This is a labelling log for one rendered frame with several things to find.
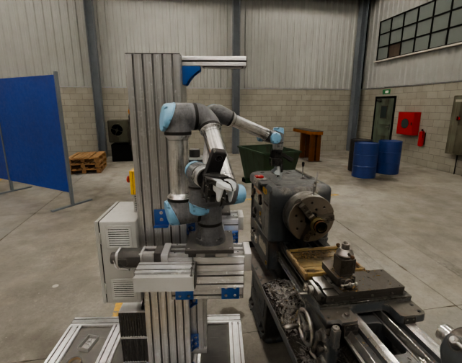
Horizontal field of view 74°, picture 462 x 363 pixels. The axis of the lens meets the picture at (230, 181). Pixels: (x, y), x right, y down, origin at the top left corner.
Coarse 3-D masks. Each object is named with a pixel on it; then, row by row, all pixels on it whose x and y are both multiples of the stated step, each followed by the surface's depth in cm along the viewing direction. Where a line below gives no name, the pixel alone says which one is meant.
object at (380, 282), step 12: (324, 276) 152; (360, 276) 152; (372, 276) 152; (384, 276) 152; (324, 288) 142; (336, 288) 142; (348, 288) 142; (360, 288) 142; (372, 288) 142; (384, 288) 142; (396, 288) 143; (324, 300) 140; (336, 300) 140
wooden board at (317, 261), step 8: (296, 248) 196; (304, 248) 196; (312, 248) 197; (320, 248) 197; (328, 248) 198; (336, 248) 199; (288, 256) 192; (296, 256) 190; (304, 256) 190; (312, 256) 190; (320, 256) 190; (328, 256) 190; (296, 264) 178; (304, 264) 180; (312, 264) 180; (320, 264) 180; (360, 264) 176; (304, 272) 168; (312, 272) 168; (320, 272) 168
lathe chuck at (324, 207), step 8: (312, 192) 203; (296, 200) 197; (304, 200) 194; (312, 200) 195; (320, 200) 196; (288, 208) 199; (296, 208) 194; (312, 208) 196; (320, 208) 197; (328, 208) 198; (288, 216) 196; (296, 216) 196; (304, 216) 197; (288, 224) 196; (296, 224) 197; (304, 224) 198; (328, 224) 201; (296, 232) 198; (312, 240) 202
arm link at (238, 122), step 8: (216, 104) 186; (216, 112) 183; (224, 112) 182; (232, 112) 184; (224, 120) 183; (232, 120) 184; (240, 120) 186; (248, 120) 190; (240, 128) 189; (248, 128) 189; (256, 128) 190; (264, 128) 193; (256, 136) 195; (264, 136) 194; (272, 136) 193; (280, 136) 195
